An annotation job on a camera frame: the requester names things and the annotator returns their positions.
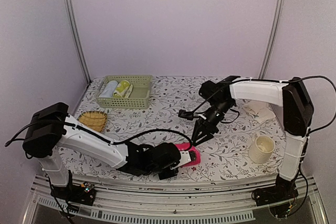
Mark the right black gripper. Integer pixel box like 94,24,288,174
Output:
192,100,233,147

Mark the pink towel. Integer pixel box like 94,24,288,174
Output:
175,143,201,168

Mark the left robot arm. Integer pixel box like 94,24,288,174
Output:
23,102,182,200

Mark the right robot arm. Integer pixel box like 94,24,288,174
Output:
192,76,314,201

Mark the cream ribbed mug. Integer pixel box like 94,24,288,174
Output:
248,132,275,164

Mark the cream white towel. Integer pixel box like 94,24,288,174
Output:
243,101,276,124

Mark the woven bamboo tray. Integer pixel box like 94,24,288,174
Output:
78,111,108,133

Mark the green patterned rolled towel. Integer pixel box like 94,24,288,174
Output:
113,80,133,98

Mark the green plastic basket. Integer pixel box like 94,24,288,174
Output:
96,75,153,109

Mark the light blue rolled towel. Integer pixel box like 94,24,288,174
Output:
99,80,119,98

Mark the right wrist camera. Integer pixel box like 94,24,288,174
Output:
178,110,205,121

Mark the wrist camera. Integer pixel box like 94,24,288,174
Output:
178,110,205,121
178,150,201,168

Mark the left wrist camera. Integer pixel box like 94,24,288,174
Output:
178,150,201,168

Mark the aluminium front rail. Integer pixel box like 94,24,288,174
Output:
23,173,329,224

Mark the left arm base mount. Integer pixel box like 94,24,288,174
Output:
51,184,97,206

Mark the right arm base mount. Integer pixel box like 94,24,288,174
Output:
251,183,299,206

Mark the right aluminium frame post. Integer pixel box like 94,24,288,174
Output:
258,0,285,79

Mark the aluminium frame post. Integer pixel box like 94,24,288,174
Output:
64,0,92,85
258,0,285,79

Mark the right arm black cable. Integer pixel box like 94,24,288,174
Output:
301,74,336,133

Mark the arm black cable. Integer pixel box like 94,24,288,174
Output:
301,74,336,133
4,126,192,148

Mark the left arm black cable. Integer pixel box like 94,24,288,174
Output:
4,126,192,148

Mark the left aluminium frame post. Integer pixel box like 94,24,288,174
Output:
64,0,92,85

